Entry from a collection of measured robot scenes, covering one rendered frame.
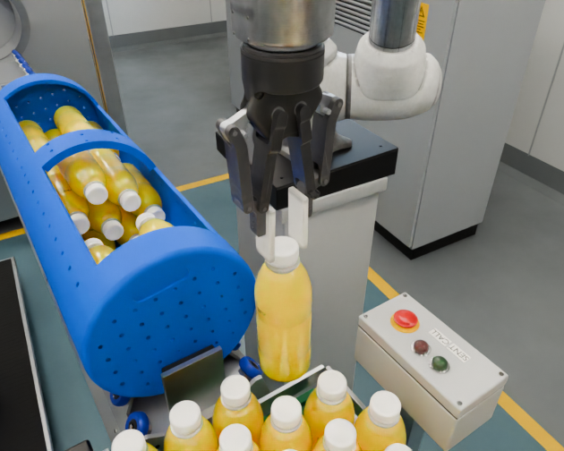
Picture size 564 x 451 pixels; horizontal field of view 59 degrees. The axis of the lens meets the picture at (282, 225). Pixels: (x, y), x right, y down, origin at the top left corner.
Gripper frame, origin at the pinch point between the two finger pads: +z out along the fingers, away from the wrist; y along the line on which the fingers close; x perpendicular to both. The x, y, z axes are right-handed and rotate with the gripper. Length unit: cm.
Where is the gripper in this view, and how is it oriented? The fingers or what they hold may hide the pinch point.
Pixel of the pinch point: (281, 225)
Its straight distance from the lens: 56.1
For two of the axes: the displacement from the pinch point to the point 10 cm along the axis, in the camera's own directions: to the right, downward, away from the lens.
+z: 0.0, 8.1, 5.9
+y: -8.3, 3.2, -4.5
